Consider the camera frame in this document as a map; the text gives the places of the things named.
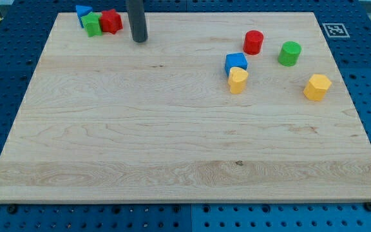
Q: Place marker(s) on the yellow heart block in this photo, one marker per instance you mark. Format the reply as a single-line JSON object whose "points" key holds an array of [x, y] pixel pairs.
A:
{"points": [[237, 80]]}

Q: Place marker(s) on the red star block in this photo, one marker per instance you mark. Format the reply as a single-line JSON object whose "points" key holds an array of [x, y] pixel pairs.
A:
{"points": [[111, 21]]}

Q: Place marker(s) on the green star block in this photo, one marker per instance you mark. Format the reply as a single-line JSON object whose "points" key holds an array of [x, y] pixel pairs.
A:
{"points": [[91, 24]]}

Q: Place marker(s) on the light wooden board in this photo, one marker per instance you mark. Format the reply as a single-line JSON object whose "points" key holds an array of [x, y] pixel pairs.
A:
{"points": [[106, 120]]}

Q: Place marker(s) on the blue cube block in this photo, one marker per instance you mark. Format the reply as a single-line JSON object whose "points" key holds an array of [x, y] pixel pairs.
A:
{"points": [[235, 60]]}

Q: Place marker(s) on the red cylinder block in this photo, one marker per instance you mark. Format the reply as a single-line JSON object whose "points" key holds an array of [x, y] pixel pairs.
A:
{"points": [[253, 42]]}

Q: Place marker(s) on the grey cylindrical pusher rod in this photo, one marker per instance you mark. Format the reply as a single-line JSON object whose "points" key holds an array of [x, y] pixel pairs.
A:
{"points": [[137, 20]]}

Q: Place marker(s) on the green cylinder block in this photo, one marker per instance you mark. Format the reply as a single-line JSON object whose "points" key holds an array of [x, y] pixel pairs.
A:
{"points": [[289, 53]]}

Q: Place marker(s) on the yellow hexagon block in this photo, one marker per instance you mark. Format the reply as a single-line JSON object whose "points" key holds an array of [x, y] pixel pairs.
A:
{"points": [[317, 87]]}

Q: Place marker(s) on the blue triangle block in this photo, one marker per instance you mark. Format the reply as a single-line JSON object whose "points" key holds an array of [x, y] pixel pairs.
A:
{"points": [[82, 11]]}

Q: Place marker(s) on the white fiducial marker tag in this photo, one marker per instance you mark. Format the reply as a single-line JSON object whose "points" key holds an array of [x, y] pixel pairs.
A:
{"points": [[335, 30]]}

